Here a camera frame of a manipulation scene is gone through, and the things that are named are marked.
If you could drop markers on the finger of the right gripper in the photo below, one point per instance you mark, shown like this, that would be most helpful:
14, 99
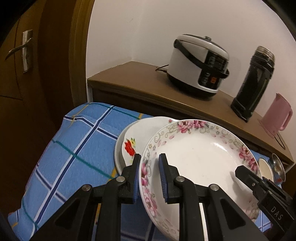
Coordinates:
252, 181

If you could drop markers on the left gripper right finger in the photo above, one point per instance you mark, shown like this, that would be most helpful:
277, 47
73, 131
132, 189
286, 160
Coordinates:
205, 213

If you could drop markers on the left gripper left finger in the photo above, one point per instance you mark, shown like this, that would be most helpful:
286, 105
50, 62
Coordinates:
93, 212

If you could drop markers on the stainless steel bowl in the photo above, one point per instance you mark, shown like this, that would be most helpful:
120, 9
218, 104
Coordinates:
279, 172

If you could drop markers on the pink floral rim plate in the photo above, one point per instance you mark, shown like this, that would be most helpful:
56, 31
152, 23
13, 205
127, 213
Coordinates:
203, 152

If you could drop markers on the plain white plate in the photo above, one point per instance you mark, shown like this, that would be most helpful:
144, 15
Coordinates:
118, 152

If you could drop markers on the white enamel bowl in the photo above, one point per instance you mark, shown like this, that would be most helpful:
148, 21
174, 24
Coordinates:
265, 169

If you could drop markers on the blue checked tablecloth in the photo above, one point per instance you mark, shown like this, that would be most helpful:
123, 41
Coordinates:
84, 150

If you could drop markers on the pink electric kettle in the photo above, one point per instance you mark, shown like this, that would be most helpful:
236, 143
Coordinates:
277, 116

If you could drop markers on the black thermos flask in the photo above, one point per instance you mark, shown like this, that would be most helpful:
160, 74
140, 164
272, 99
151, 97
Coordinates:
255, 83

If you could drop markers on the white black rice cooker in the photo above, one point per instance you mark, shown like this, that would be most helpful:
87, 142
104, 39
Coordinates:
198, 65

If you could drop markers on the brown wooden sideboard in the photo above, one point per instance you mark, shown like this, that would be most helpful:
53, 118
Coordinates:
140, 83

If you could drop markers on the left wooden door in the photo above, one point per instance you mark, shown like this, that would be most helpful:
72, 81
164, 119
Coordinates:
34, 103

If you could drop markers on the left silver door handle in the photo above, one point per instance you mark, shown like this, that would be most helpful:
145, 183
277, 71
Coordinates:
27, 50

